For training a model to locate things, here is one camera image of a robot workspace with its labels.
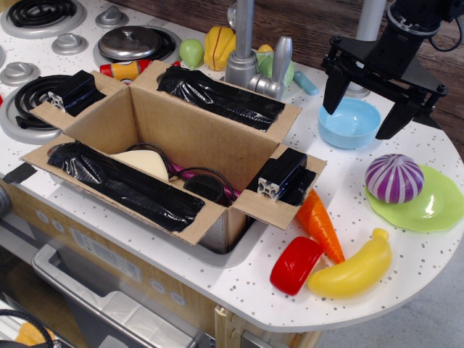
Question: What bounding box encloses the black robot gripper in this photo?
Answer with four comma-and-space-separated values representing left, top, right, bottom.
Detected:
322, 13, 448, 140

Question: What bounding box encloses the light blue plastic bowl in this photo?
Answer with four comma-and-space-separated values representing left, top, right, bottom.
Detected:
318, 98, 382, 149

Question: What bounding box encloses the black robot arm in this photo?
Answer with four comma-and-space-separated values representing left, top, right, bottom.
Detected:
321, 1, 463, 140

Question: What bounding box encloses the grey metal pole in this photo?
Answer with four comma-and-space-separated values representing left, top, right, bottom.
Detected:
345, 0, 386, 99

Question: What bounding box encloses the purple striped toy onion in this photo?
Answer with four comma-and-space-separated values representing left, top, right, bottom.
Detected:
365, 154, 425, 204

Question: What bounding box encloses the green toy cabbage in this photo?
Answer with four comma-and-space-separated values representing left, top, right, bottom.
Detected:
256, 51, 295, 88

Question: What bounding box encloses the yellow toy lemon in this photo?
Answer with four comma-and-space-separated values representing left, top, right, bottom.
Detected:
257, 44, 273, 53

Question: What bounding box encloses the black taped aluminium bar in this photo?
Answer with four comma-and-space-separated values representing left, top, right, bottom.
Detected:
48, 70, 105, 117
257, 148, 307, 202

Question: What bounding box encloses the light green plastic plate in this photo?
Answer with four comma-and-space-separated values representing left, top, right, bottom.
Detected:
365, 165, 463, 233

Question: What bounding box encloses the orange toy carrot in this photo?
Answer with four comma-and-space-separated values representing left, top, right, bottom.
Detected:
297, 189, 345, 264

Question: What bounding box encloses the silver toy faucet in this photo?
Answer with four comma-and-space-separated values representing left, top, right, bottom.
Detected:
225, 0, 293, 100

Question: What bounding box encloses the yellow toy bell pepper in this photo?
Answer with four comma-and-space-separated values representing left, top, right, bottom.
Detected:
204, 26, 236, 71

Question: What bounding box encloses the yellow toy banana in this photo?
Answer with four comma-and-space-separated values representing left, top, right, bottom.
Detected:
307, 228, 393, 299

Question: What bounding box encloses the red toy block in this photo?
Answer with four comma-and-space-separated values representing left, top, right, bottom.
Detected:
270, 236, 323, 296

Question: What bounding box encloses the green toy pear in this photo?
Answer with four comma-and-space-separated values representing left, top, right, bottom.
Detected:
179, 38, 204, 68

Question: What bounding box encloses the open cardboard box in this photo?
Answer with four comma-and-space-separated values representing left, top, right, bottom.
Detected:
24, 61, 326, 254

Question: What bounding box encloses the pink rod in box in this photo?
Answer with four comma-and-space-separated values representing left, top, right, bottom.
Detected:
167, 164, 241, 201

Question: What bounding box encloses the cream toy wedge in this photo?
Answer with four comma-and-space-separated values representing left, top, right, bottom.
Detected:
109, 149, 169, 181

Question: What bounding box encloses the red yellow toy hotdog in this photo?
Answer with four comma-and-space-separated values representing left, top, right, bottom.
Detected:
99, 59, 181, 83

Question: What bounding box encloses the silver metal pot lid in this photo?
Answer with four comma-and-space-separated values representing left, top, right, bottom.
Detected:
98, 25, 162, 60

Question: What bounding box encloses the grey stove knob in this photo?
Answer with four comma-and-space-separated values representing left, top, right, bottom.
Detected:
95, 5, 129, 29
51, 33, 88, 56
1, 62, 40, 86

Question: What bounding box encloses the black coil burner left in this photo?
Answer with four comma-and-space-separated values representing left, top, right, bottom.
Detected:
14, 75, 70, 131

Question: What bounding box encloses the black coil burner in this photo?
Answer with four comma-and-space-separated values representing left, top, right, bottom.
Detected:
7, 0, 77, 28
14, 75, 70, 131

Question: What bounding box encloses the black coil burner top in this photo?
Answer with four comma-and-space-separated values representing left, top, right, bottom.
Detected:
7, 0, 77, 28

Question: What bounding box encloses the black tape strip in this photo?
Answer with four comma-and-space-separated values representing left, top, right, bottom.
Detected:
3, 162, 37, 183

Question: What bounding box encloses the light blue toy handle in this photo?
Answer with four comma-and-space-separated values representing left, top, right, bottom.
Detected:
294, 71, 319, 96

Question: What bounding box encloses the black cable in box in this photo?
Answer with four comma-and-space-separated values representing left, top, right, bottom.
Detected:
127, 142, 239, 207

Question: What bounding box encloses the grey oven door handle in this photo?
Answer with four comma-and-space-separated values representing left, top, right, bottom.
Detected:
32, 244, 203, 347

